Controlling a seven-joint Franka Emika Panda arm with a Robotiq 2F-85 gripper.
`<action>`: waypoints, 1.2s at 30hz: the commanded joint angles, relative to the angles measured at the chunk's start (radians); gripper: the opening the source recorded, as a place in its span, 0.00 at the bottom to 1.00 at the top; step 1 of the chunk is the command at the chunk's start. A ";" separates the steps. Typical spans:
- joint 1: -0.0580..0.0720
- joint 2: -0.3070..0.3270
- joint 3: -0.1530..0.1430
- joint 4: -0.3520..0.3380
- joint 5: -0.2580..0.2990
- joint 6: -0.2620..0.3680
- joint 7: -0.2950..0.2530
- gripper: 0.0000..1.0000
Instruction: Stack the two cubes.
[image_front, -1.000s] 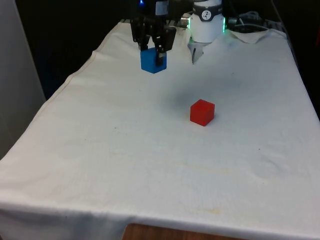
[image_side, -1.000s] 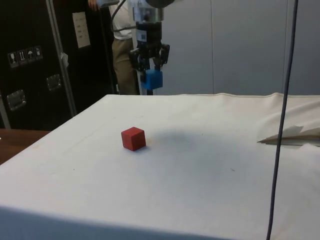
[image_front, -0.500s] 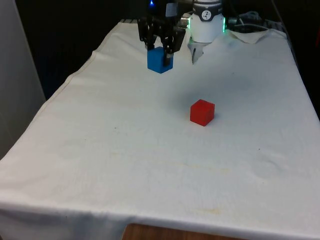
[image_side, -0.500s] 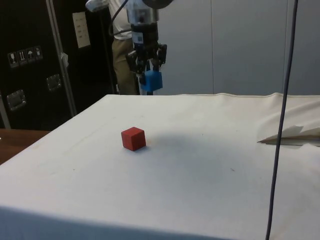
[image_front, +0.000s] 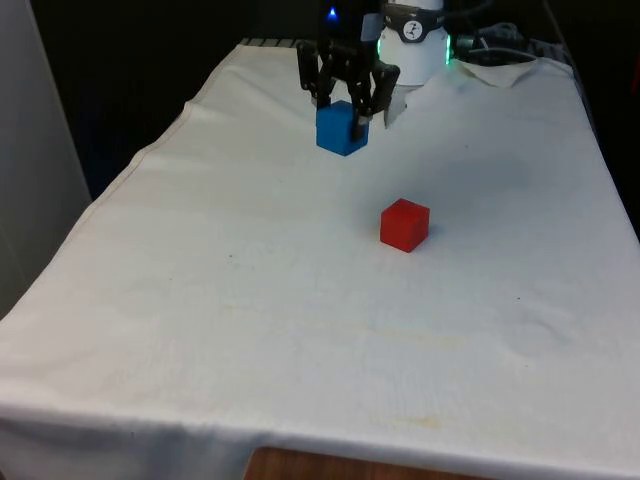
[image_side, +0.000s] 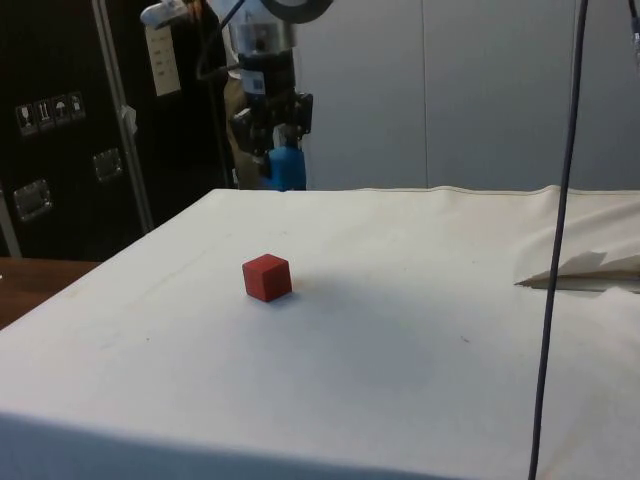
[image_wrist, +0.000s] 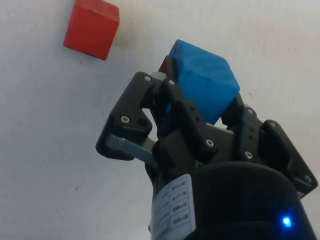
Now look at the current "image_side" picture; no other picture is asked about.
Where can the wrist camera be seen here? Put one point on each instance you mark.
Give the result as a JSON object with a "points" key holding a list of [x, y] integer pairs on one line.
{"points": [[162, 12]]}

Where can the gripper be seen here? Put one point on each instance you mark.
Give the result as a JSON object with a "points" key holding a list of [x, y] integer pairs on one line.
{"points": [[267, 75]]}

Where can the black cabinet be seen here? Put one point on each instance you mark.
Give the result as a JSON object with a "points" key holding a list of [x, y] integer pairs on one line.
{"points": [[60, 150]]}

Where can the blue cube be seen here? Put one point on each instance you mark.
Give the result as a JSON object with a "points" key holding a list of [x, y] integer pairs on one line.
{"points": [[287, 170]]}

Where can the red cube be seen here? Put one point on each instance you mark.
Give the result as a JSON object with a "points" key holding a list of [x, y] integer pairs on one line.
{"points": [[265, 280]]}

